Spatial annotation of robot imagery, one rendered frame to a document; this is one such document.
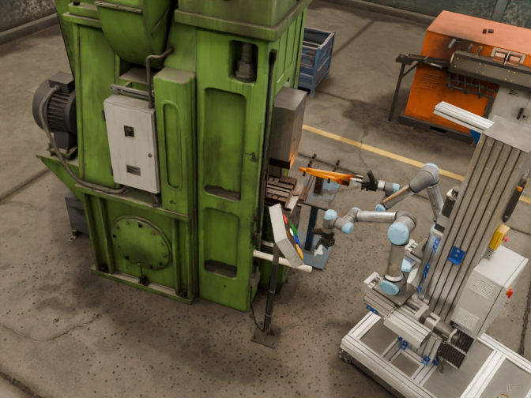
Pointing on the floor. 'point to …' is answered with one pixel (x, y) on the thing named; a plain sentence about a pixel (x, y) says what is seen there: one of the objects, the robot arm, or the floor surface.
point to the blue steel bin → (315, 58)
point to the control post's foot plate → (267, 336)
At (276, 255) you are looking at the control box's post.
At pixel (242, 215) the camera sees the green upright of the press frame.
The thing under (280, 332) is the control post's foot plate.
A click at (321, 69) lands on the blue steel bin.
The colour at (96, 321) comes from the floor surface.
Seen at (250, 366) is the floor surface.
